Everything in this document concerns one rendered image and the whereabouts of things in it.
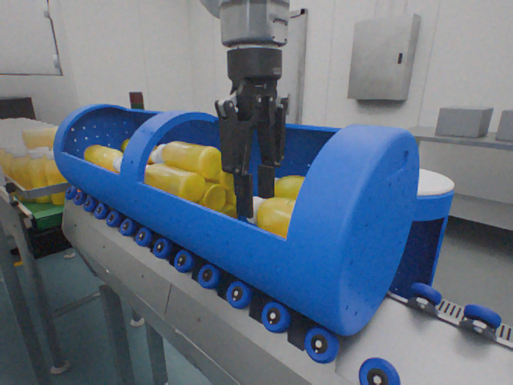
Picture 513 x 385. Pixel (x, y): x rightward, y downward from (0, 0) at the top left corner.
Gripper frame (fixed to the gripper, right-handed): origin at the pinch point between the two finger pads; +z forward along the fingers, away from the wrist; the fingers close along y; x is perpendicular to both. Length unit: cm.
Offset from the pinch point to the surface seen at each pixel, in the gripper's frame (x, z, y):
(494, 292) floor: -36, 113, 195
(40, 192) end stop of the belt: 82, 15, -11
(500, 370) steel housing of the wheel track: -33.8, 20.3, 10.5
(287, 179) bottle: 0.4, 0.1, 9.2
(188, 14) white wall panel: 472, -145, 354
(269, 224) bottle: -5.4, 2.8, -3.1
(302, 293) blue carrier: -14.3, 7.1, -8.2
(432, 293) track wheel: -23.9, 15.2, 14.4
